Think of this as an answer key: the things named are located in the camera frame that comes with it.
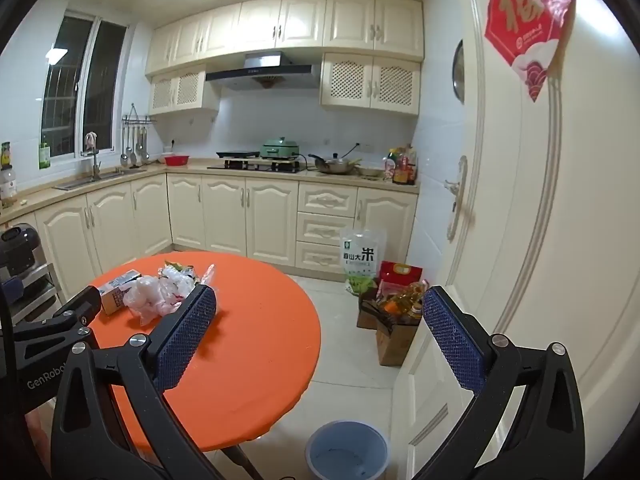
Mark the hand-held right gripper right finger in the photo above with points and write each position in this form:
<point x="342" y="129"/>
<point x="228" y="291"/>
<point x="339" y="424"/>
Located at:
<point x="452" y="340"/>

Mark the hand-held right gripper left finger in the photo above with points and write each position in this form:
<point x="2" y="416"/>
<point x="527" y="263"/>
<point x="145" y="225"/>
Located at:
<point x="185" y="340"/>

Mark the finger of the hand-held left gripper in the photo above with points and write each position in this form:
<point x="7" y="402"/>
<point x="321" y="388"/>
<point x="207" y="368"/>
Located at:
<point x="80" y="307"/>

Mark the grey-blue plastic waste bin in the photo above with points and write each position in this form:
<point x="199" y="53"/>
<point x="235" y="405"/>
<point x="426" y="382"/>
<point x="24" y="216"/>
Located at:
<point x="345" y="452"/>

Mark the small drink carton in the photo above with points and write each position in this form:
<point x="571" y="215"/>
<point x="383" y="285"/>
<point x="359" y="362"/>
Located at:
<point x="117" y="292"/>

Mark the metal storage rack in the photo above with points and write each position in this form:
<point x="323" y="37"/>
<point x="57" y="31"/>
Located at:
<point x="40" y="290"/>

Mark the crumpled whitish plastic bag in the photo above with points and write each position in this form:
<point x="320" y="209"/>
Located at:
<point x="150" y="295"/>

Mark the yellow cooking oil bottle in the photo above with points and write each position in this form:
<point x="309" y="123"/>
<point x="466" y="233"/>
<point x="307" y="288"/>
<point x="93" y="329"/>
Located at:
<point x="407" y="305"/>

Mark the large brown cardboard box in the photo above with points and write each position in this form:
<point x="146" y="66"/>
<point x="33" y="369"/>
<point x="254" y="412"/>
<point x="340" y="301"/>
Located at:
<point x="395" y="342"/>

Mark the orange round table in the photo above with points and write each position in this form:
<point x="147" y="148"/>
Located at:
<point x="250" y="335"/>

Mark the clear red-edged wrapper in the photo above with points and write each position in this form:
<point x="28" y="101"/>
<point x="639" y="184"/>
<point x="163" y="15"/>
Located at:
<point x="207" y="275"/>

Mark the patterned snack wrapper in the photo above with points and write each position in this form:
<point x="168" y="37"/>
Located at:
<point x="175" y="267"/>

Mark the small brown cardboard box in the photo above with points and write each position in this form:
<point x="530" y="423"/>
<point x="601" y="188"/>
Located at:
<point x="366" y="317"/>

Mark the white green rice bag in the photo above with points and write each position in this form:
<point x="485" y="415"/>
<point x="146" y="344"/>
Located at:
<point x="361" y="260"/>

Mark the steel kitchen sink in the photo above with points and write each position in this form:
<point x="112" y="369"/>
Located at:
<point x="85" y="182"/>

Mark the cream lower kitchen cabinets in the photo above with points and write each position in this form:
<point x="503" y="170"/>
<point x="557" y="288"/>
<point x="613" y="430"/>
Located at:
<point x="225" y="210"/>

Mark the cream kitchen cabinets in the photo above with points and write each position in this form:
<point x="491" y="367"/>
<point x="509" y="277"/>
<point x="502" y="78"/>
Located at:
<point x="300" y="20"/>
<point x="225" y="210"/>

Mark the white plastic bottle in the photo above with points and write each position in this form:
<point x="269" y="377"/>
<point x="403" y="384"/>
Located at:
<point x="7" y="184"/>

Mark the metal kitchen faucet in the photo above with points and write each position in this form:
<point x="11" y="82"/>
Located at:
<point x="95" y="165"/>

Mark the cream panelled door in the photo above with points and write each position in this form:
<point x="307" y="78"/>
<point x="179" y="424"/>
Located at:
<point x="525" y="210"/>

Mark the green bottle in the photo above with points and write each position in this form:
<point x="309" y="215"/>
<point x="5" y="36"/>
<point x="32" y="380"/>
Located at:
<point x="45" y="154"/>

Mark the pink cloth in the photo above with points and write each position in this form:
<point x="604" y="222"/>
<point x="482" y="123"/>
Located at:
<point x="90" y="141"/>

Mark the dark-lidded jar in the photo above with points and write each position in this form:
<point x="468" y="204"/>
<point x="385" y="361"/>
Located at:
<point x="5" y="155"/>

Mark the red basin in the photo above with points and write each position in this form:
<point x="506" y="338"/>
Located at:
<point x="176" y="160"/>

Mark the group of condiment bottles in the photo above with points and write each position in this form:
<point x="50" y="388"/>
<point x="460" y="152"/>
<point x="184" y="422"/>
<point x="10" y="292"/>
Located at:
<point x="404" y="167"/>

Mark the black gas stove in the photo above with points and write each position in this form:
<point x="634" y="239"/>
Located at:
<point x="255" y="166"/>

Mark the black griddle pan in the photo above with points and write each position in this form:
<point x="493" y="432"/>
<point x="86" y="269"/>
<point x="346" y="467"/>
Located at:
<point x="237" y="153"/>

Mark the green electric cooking pot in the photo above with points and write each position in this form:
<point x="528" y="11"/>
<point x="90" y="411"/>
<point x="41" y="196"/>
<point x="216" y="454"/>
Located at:
<point x="280" y="151"/>

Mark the steel wok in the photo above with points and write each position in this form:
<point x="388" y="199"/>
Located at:
<point x="332" y="165"/>

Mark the kitchen window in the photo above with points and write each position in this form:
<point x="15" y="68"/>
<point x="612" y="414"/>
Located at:
<point x="105" y="85"/>

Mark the black range hood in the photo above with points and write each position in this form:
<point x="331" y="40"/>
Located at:
<point x="262" y="72"/>

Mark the red door poster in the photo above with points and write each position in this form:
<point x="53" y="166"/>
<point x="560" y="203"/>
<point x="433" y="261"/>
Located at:
<point x="525" y="20"/>

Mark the cream upper kitchen cabinets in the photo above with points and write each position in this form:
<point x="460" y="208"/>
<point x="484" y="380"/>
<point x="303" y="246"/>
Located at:
<point x="300" y="20"/>

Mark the wall rack with hanging utensils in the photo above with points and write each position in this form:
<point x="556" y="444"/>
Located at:
<point x="131" y="119"/>

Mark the dark round wall disc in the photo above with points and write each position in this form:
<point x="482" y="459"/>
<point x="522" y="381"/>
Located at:
<point x="458" y="72"/>

